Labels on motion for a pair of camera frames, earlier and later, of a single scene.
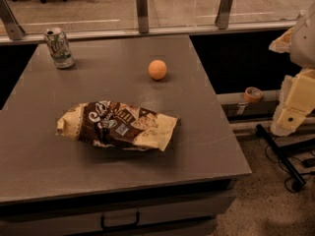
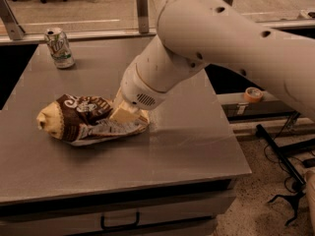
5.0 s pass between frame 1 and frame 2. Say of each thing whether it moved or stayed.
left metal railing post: stayed
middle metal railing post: stayed
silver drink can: stayed
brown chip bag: moved
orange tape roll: stayed
